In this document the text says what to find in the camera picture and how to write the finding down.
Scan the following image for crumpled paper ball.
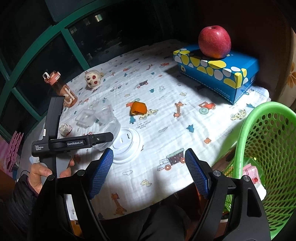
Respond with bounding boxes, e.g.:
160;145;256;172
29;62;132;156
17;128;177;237
60;123;73;136

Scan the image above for red apple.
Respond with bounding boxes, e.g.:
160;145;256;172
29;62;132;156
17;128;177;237
198;26;232;59

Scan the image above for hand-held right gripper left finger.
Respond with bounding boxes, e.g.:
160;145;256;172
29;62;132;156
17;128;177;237
34;148;114;241

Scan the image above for white round lid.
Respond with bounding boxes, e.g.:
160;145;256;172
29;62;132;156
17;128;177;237
112;127;141;164

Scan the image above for blue spotted tissue box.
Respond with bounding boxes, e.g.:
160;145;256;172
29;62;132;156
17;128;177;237
173;45;259;105

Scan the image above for white printed tablecloth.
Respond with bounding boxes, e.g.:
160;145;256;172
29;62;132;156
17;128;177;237
17;39;271;220

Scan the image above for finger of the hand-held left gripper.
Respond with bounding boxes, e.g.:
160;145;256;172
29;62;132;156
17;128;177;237
92;132;114;146

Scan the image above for clear plastic cup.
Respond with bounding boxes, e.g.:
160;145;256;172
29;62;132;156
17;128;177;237
94;98;114;126
92;123;121;151

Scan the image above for person's left forearm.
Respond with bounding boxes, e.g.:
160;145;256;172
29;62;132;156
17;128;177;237
0;174;44;241

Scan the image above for person's black pants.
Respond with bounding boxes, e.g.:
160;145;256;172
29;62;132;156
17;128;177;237
92;202;208;241

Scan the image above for green window frame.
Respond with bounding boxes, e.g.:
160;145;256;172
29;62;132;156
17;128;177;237
0;0;162;137

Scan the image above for person's left hand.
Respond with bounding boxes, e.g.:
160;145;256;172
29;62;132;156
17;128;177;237
28;158;75;196

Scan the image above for pink packet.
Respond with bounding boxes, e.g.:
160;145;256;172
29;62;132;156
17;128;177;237
242;163;266;200

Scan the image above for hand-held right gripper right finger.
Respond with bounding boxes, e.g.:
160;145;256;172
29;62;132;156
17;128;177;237
184;148;271;241

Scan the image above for clear square plastic container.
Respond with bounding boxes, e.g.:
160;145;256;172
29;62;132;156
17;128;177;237
75;109;96;128

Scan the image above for green mesh basket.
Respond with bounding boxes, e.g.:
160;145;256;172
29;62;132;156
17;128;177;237
222;101;296;241

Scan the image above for beige floral cloth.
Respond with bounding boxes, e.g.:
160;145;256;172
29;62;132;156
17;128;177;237
285;30;296;105

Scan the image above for orange water bottle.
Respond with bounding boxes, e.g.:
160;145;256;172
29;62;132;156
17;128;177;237
42;71;77;108

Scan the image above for pink plastic item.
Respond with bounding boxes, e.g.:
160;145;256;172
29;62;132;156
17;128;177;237
0;131;25;172

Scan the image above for orange peel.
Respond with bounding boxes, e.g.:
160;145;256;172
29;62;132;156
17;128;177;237
127;101;148;116

